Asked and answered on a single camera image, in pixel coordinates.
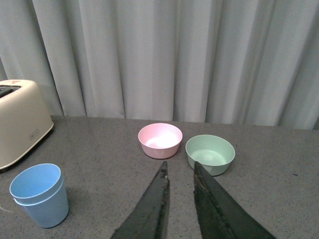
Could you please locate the white toaster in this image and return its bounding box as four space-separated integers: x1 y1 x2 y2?
0 80 54 169

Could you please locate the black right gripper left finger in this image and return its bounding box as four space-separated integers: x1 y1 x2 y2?
111 161 170 239

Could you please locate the pink bowl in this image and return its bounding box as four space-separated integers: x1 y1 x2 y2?
138 122 183 159

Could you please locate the grey curtain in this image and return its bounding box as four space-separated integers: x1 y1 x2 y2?
0 0 319 129

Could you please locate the green bowl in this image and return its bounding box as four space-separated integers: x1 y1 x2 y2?
185 134 235 176

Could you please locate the blue cup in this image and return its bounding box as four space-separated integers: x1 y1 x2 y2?
15 181 69 228
9 163 63 205

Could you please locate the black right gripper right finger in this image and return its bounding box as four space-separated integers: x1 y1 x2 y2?
193 162 274 239

